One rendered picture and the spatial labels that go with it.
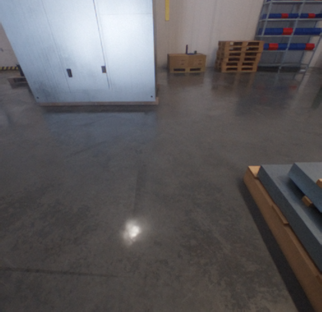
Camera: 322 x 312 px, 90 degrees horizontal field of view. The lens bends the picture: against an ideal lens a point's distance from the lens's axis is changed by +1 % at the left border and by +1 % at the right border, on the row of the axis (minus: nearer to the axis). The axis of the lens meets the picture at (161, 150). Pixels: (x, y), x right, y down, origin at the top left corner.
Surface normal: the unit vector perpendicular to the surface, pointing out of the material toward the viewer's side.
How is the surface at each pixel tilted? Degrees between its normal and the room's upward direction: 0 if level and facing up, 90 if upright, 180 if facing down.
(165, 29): 90
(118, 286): 0
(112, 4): 90
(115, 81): 90
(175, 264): 0
